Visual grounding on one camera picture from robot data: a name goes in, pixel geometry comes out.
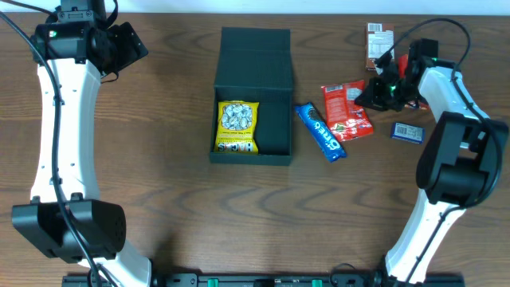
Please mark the yellow Hacks candy bag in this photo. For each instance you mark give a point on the yellow Hacks candy bag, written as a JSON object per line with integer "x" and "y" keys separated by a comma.
{"x": 237, "y": 121}

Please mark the brown carton box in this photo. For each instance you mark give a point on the brown carton box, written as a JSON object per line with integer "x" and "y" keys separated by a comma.
{"x": 379, "y": 38}

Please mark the red carton box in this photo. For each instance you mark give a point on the red carton box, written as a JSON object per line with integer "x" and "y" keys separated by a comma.
{"x": 404, "y": 74}

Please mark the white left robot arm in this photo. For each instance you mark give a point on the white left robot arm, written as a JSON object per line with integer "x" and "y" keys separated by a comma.
{"x": 65, "y": 217}

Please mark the blue Oreo cookie pack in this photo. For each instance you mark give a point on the blue Oreo cookie pack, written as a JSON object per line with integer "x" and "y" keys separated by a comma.
{"x": 327, "y": 142}

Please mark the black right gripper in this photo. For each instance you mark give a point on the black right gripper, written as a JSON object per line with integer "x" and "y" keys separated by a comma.
{"x": 377, "y": 96}

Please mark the dark green box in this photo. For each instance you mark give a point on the dark green box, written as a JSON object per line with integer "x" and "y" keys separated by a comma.
{"x": 255, "y": 65}

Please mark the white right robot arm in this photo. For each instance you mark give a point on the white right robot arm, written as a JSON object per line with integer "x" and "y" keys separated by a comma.
{"x": 460, "y": 164}

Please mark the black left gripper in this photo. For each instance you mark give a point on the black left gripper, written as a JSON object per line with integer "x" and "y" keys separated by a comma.
{"x": 128, "y": 48}

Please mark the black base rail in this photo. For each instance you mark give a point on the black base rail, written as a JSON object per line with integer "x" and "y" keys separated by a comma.
{"x": 339, "y": 277}

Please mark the small blue box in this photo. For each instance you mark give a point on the small blue box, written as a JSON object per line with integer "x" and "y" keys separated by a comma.
{"x": 409, "y": 133}

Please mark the red Hacks candy bag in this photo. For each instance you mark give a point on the red Hacks candy bag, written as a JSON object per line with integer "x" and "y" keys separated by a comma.
{"x": 345, "y": 119}

